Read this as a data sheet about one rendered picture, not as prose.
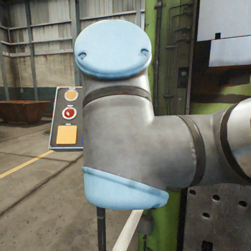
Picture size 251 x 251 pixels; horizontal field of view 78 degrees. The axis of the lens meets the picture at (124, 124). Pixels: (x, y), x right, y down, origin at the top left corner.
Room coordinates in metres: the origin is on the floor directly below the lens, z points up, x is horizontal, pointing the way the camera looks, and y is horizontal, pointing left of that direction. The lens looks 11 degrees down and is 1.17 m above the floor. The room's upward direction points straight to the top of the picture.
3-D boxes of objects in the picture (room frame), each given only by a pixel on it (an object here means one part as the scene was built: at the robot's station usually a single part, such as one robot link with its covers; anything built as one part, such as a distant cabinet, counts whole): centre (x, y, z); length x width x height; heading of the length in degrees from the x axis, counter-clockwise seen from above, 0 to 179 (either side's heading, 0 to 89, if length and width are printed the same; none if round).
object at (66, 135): (0.61, 0.23, 1.01); 0.07 x 0.05 x 0.07; 92
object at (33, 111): (6.20, 4.10, 0.43); 1.89 x 1.20 x 0.85; 75
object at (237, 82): (0.81, -0.54, 1.24); 0.30 x 0.07 x 0.06; 157
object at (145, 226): (0.84, -0.13, 0.36); 0.09 x 0.07 x 0.12; 67
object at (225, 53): (0.78, -0.50, 1.32); 0.42 x 0.20 x 0.10; 157
